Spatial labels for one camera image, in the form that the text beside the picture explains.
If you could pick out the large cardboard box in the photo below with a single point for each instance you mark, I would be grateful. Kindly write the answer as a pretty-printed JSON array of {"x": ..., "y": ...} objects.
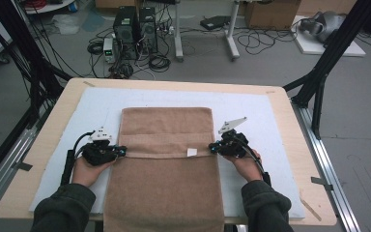
[{"x": 270, "y": 14}]

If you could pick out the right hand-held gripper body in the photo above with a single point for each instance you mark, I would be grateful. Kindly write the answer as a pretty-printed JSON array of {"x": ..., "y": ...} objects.
[{"x": 235, "y": 145}]

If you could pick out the flat black device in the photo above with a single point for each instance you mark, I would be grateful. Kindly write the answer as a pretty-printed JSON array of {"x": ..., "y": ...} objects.
[{"x": 214, "y": 22}]

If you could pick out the grey rounded device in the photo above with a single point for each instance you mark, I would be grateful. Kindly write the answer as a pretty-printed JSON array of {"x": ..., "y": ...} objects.
[{"x": 327, "y": 24}]

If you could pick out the aluminium rail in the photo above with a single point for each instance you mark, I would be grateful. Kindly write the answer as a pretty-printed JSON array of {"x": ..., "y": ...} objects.
[
  {"x": 16, "y": 151},
  {"x": 321, "y": 161}
]

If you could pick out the thin wooden stick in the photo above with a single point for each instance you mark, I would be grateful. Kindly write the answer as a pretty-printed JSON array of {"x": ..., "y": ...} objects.
[{"x": 310, "y": 208}]

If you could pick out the person's left hand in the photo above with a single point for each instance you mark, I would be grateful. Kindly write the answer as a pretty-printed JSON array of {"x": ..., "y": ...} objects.
[{"x": 87, "y": 172}]

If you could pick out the white floor board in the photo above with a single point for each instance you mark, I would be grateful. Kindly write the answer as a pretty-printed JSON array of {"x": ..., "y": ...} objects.
[{"x": 309, "y": 46}]

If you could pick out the large black computer tower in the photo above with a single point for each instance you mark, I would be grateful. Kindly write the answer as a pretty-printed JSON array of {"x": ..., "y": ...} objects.
[{"x": 125, "y": 30}]

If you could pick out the white round table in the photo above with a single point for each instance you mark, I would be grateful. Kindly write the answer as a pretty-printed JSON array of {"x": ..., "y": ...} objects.
[{"x": 50, "y": 7}]

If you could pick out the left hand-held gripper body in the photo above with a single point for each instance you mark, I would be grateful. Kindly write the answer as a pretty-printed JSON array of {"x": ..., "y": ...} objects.
[{"x": 98, "y": 153}]

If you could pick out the brown towel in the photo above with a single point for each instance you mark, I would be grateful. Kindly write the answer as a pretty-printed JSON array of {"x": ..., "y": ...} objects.
[{"x": 164, "y": 187}]

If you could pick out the white table frame legs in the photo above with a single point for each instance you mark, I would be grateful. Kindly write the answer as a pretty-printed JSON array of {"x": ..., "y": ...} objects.
[{"x": 178, "y": 32}]

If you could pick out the wooden table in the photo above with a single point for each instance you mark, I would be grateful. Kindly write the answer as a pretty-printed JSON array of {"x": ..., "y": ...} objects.
[{"x": 9, "y": 206}]

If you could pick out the slim black computer tower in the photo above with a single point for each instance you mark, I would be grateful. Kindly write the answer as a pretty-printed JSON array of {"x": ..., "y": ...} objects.
[{"x": 148, "y": 30}]

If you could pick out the white grid mat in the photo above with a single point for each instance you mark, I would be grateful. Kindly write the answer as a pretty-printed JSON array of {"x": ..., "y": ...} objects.
[{"x": 174, "y": 98}]

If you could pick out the clear plastic bag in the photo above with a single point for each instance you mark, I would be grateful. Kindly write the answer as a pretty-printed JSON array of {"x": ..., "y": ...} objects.
[{"x": 66, "y": 24}]

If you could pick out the person's right hand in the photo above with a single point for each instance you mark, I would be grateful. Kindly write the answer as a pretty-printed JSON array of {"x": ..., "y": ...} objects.
[{"x": 249, "y": 167}]

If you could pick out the white bench power supply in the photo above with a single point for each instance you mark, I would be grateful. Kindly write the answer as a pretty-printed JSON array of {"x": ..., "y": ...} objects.
[{"x": 109, "y": 50}]

